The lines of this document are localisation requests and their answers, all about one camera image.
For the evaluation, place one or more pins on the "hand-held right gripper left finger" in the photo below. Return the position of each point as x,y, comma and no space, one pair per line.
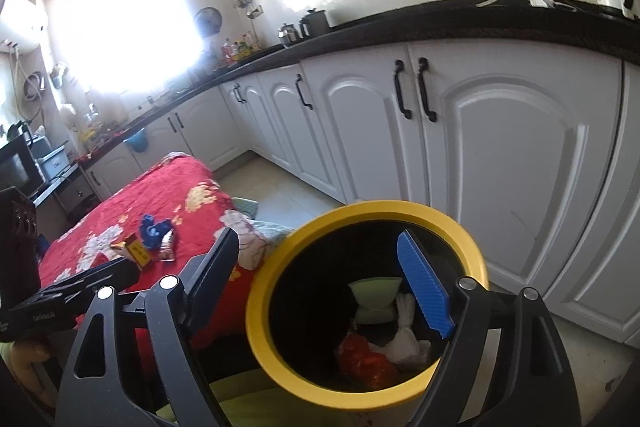
210,277

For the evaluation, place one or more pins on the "pale green checked cloth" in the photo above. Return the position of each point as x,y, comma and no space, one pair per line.
265,227

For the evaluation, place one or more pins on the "red plastic wrapper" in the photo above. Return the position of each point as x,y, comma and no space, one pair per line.
362,357

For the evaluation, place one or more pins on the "blue wrapper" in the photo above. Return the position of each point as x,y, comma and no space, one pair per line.
150,232

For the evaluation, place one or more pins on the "silver foil wrapper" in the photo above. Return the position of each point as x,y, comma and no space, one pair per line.
167,249

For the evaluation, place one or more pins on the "black canister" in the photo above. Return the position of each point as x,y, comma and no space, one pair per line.
315,24

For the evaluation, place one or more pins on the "yellow-green stool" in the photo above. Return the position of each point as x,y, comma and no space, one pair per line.
240,392

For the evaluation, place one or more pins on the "black countertop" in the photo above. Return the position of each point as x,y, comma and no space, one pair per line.
400,27

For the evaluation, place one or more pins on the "group of condiment bottles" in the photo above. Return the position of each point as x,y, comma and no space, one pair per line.
240,49

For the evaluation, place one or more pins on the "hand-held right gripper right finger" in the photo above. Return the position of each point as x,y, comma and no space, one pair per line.
422,287

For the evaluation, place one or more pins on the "white tissue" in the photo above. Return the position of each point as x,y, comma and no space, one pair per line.
405,342

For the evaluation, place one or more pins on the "black microwave oven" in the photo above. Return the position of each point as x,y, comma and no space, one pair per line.
17,167

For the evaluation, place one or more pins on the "white water heater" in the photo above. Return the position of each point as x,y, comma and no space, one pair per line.
20,22

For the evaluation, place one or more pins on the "steel teapot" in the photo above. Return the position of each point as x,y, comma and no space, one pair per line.
289,36

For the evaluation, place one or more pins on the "yellow-rimmed trash bin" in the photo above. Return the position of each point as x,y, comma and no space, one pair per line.
280,257

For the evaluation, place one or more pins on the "blue hanging bowl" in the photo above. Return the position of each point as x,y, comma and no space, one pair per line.
136,142

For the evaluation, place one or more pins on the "black wall fan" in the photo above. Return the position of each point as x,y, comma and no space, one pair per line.
207,22

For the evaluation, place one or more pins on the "bright window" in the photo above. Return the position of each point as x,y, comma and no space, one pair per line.
125,22

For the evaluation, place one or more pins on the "small yellow box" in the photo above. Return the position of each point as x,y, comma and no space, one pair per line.
136,251

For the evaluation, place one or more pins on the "pale green snack packet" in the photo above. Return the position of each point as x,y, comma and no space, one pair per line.
372,302

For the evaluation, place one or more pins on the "white storage box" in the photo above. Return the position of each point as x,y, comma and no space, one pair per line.
54,162

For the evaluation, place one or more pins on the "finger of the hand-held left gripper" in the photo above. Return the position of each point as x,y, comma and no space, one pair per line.
95,279

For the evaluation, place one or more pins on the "red floral blanket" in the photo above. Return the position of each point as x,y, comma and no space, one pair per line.
175,187

